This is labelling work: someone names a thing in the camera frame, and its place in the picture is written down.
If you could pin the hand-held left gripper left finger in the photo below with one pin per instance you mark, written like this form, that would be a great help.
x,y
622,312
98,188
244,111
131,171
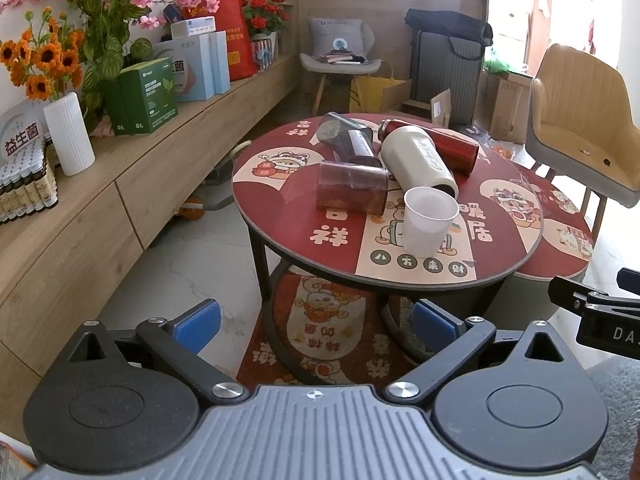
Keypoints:
x,y
196,326

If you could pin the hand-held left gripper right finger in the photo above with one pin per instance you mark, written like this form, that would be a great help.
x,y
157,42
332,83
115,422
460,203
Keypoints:
x,y
433,324

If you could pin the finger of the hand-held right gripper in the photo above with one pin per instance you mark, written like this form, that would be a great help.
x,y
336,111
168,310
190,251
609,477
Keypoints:
x,y
570,292
630,280

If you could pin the brown transparent cup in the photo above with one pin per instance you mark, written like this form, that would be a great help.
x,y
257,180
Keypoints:
x,y
352,187

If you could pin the white plastic cup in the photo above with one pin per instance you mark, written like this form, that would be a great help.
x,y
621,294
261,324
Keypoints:
x,y
427,222

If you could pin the dark transparent cup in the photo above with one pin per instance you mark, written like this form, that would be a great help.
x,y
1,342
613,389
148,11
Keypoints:
x,y
350,137

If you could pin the small round printed table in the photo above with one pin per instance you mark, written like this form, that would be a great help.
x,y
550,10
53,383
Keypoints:
x,y
565,230

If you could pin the grey fluffy rug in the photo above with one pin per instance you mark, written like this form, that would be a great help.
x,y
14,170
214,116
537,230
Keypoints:
x,y
617,395

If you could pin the round table with red print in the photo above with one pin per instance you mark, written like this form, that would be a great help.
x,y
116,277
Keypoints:
x,y
295,210

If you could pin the wooden sideboard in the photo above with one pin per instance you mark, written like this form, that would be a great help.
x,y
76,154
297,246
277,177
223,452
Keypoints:
x,y
125,180

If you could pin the beige upholstered chair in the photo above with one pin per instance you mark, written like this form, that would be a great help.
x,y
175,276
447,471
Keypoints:
x,y
580,125

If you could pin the cream thermos bottle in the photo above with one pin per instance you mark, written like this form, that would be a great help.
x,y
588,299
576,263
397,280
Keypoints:
x,y
417,157

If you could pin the red thermos bottle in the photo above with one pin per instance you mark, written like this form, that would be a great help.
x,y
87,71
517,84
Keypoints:
x,y
452,147

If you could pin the cardboard box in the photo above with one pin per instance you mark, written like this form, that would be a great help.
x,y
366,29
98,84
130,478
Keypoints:
x,y
507,107

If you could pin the loose cardboard sheet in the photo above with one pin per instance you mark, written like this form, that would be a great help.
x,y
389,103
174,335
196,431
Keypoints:
x,y
442,107

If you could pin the rows of small brown bottles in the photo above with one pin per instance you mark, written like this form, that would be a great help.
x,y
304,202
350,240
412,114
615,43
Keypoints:
x,y
25,187

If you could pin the white ribbed vase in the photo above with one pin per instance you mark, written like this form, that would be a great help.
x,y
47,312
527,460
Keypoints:
x,y
70,135

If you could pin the green product box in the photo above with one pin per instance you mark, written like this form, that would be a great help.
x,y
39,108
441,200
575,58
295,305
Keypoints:
x,y
145,97

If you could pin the yellow paper bag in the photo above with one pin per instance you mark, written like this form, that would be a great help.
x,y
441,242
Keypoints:
x,y
375,92

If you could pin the grey suitcase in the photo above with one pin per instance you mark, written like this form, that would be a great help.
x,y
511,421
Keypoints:
x,y
440,82

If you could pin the light blue product box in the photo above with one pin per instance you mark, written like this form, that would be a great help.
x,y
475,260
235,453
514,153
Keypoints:
x,y
200,67

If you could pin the round white sign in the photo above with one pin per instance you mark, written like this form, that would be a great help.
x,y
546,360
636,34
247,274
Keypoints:
x,y
22,127

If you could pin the grey shell chair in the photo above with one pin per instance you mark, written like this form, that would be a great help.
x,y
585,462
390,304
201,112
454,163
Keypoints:
x,y
340,67

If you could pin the books on chair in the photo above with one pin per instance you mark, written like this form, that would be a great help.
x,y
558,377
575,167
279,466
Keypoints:
x,y
345,58

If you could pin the black bag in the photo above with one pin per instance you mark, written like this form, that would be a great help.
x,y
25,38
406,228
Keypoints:
x,y
450,25

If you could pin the red gift bag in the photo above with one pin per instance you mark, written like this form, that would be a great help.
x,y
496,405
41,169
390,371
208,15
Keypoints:
x,y
235,35

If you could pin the green leafy artificial plant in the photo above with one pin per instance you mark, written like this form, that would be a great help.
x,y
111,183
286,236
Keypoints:
x,y
107,45

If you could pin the small white box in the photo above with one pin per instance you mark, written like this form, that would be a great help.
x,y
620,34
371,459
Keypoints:
x,y
194,27

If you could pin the grey cushion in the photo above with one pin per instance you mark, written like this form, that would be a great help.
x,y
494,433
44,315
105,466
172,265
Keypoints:
x,y
332,35

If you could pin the orange artificial sunflowers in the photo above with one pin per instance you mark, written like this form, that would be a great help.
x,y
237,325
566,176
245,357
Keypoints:
x,y
42,60

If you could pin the red artificial roses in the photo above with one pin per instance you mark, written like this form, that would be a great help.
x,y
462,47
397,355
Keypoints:
x,y
265,10

